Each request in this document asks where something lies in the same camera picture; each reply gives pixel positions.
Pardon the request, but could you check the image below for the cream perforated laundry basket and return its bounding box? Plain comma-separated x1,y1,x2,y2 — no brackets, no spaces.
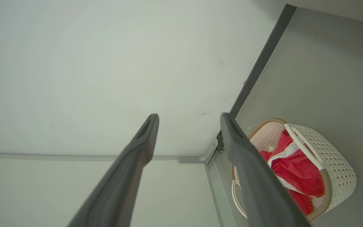
231,118,357,223

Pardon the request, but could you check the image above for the black baseboard strip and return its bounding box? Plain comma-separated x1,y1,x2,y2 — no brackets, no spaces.
229,4,297,119

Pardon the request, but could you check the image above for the red jersey with white sleeve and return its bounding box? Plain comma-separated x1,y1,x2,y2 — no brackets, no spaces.
260,129,326,198

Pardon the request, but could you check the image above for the red garment with white band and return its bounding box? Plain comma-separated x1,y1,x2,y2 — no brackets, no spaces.
287,189,315,217

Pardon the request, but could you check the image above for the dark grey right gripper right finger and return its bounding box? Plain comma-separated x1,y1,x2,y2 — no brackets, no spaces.
220,112,311,227

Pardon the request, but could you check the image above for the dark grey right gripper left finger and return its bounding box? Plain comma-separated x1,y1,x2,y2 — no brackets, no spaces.
66,113,160,227

